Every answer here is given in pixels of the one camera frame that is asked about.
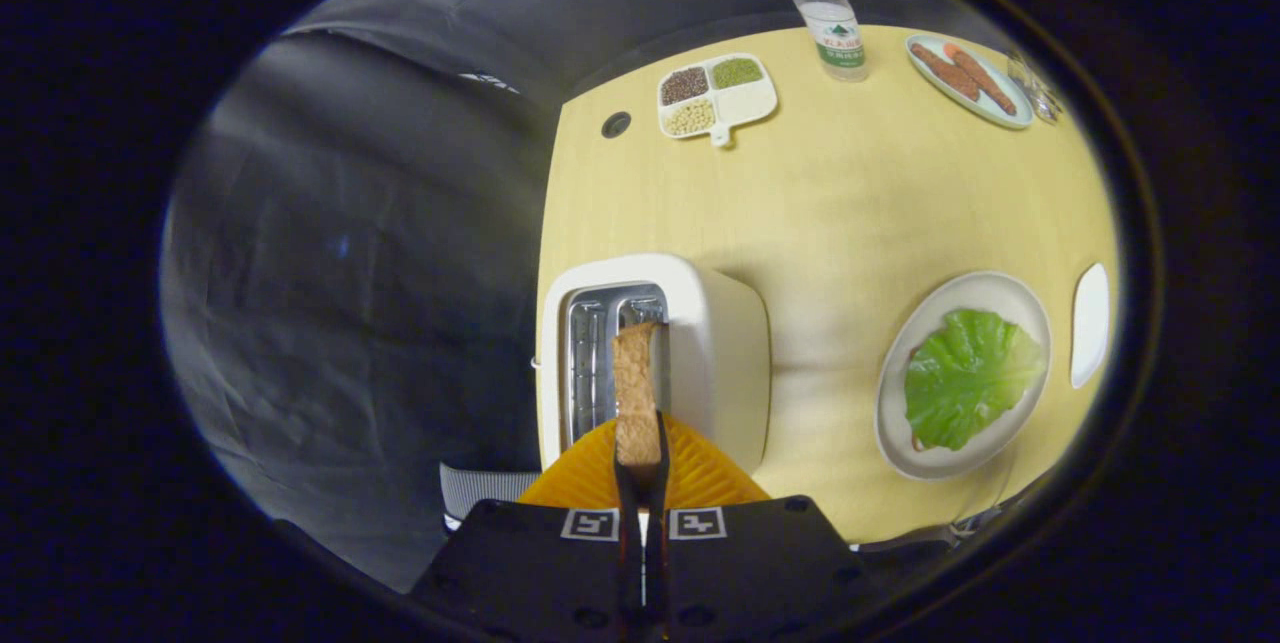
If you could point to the round white plate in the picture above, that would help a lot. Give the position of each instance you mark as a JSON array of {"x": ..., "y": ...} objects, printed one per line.
[{"x": 960, "y": 293}]

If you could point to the clear glass cup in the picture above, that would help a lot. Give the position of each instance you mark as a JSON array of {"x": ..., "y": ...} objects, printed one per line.
[{"x": 1035, "y": 88}]

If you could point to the light blue plate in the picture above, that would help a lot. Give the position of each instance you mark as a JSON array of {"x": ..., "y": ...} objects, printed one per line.
[{"x": 1005, "y": 113}]

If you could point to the white toaster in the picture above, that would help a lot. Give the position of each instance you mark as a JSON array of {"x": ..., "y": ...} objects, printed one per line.
[{"x": 720, "y": 353}]

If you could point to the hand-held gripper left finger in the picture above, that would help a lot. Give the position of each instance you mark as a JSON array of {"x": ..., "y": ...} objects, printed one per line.
[{"x": 628, "y": 543}]

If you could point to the black table grommet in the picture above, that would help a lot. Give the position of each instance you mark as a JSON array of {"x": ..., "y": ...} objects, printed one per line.
[{"x": 616, "y": 124}]

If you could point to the brown fried meat piece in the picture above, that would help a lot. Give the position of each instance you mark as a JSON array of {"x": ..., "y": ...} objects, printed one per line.
[
  {"x": 982, "y": 80},
  {"x": 945, "y": 71}
]

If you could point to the gray office chair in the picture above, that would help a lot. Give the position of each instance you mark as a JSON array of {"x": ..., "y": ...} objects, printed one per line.
[{"x": 480, "y": 493}]

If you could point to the green lettuce leaf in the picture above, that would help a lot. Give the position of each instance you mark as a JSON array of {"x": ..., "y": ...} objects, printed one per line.
[{"x": 970, "y": 378}]

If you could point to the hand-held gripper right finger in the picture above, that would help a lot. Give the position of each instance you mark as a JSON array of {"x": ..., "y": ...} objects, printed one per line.
[{"x": 658, "y": 543}]

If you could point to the white divided grain dish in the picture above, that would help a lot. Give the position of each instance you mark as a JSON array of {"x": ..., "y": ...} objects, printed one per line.
[{"x": 745, "y": 103}]

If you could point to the clear plastic water bottle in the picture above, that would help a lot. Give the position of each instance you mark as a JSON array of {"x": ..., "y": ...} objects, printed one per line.
[{"x": 832, "y": 23}]

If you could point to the brown bread slice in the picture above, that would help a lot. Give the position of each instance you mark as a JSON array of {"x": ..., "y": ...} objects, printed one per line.
[{"x": 636, "y": 393}]

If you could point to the oval white plate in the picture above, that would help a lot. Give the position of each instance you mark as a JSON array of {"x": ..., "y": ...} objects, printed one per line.
[{"x": 1090, "y": 323}]

